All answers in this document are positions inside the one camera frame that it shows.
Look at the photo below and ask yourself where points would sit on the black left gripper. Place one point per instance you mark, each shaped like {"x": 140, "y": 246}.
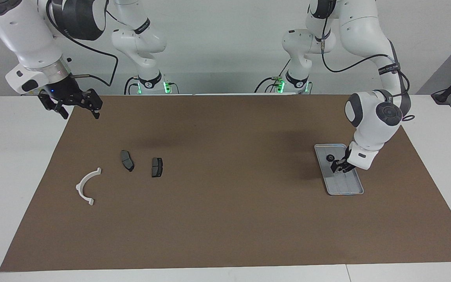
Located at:
{"x": 345, "y": 163}

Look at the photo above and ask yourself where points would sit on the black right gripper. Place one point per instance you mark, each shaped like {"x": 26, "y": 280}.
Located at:
{"x": 64, "y": 91}

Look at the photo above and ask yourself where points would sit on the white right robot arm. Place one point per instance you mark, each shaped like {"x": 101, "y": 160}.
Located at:
{"x": 22, "y": 31}

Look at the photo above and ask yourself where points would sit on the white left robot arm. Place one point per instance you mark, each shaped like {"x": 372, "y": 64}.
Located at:
{"x": 362, "y": 31}

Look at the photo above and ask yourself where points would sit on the silver metal tray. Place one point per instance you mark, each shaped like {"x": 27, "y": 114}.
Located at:
{"x": 347, "y": 184}

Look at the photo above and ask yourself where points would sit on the long curved grey brake pad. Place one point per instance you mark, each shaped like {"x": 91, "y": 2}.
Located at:
{"x": 127, "y": 159}

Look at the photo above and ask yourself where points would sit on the short rectangular grey brake pad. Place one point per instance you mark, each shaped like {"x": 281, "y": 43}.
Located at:
{"x": 157, "y": 167}

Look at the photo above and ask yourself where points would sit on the brown table mat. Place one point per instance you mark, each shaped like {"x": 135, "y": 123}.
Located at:
{"x": 225, "y": 219}

